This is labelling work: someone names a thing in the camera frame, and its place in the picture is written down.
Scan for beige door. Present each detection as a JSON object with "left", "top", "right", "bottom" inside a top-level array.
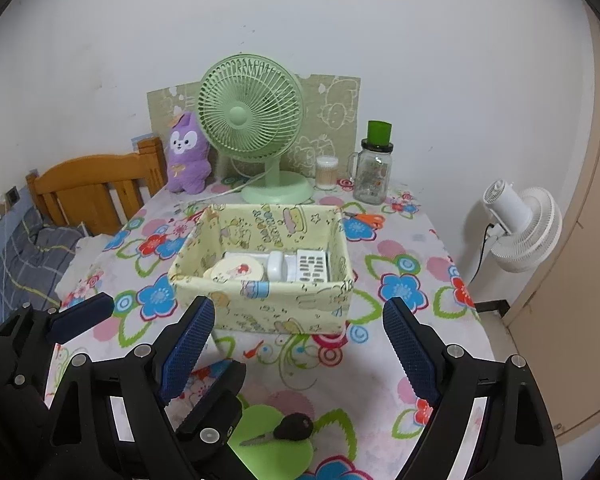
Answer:
[{"left": 505, "top": 5, "right": 600, "bottom": 436}]

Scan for black fan power cable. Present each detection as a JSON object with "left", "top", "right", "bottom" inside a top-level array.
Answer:
[{"left": 467, "top": 222, "right": 497, "bottom": 286}]

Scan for green round pad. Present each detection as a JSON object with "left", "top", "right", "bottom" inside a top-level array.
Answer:
[{"left": 227, "top": 405, "right": 315, "bottom": 480}]

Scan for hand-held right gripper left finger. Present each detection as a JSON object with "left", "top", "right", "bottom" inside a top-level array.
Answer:
[{"left": 45, "top": 296, "right": 216, "bottom": 480}]

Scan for cream round cartoon tin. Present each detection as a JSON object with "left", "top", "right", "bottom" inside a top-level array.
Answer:
[{"left": 203, "top": 254, "right": 267, "bottom": 283}]

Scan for grey plaid blanket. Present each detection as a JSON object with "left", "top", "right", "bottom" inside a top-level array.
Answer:
[{"left": 0, "top": 207, "right": 83, "bottom": 311}]

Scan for orange handled scissors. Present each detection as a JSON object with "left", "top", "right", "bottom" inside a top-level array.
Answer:
[{"left": 342, "top": 211, "right": 386, "bottom": 229}]

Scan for wooden bed headboard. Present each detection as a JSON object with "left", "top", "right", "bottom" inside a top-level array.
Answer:
[{"left": 26, "top": 136, "right": 167, "bottom": 236}]

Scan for white rounded plastic gadget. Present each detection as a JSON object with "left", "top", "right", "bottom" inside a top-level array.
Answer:
[{"left": 266, "top": 251, "right": 287, "bottom": 282}]

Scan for white crumpled cloth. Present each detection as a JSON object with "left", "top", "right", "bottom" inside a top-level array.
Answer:
[{"left": 55, "top": 235, "right": 106, "bottom": 301}]

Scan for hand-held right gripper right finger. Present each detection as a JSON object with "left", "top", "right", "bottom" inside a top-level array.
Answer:
[{"left": 382, "top": 297, "right": 563, "bottom": 480}]

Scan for glass mug jar green lid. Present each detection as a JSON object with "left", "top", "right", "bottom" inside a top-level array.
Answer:
[{"left": 348, "top": 120, "right": 396, "bottom": 206}]

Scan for black key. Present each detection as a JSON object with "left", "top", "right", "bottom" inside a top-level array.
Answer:
[{"left": 240, "top": 412, "right": 315, "bottom": 448}]

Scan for white remote control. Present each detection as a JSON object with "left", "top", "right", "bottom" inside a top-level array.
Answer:
[{"left": 282, "top": 249, "right": 329, "bottom": 283}]

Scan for green desk fan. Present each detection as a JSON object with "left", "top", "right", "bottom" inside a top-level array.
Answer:
[{"left": 197, "top": 54, "right": 313, "bottom": 205}]

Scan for white standing fan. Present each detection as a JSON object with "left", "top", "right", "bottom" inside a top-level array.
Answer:
[{"left": 467, "top": 178, "right": 563, "bottom": 306}]

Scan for purple plush toy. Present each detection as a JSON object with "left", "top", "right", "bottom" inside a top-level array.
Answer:
[{"left": 166, "top": 112, "right": 212, "bottom": 195}]

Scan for cotton swab jar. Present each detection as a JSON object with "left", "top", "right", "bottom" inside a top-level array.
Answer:
[{"left": 316, "top": 156, "right": 339, "bottom": 191}]

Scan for floral tablecloth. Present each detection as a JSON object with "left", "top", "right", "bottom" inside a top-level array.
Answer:
[{"left": 55, "top": 185, "right": 496, "bottom": 480}]

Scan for white fan cable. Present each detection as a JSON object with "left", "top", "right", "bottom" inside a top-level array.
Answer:
[{"left": 215, "top": 179, "right": 261, "bottom": 197}]

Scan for yellow cartoon storage box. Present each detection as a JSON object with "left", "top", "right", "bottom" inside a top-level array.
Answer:
[{"left": 169, "top": 203, "right": 356, "bottom": 336}]

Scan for beige cartoon printed board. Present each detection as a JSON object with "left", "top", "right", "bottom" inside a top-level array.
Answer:
[{"left": 146, "top": 74, "right": 361, "bottom": 181}]

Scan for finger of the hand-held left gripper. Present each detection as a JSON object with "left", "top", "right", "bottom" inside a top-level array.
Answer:
[
  {"left": 174, "top": 360, "right": 248, "bottom": 461},
  {"left": 45, "top": 292, "right": 115, "bottom": 346}
]

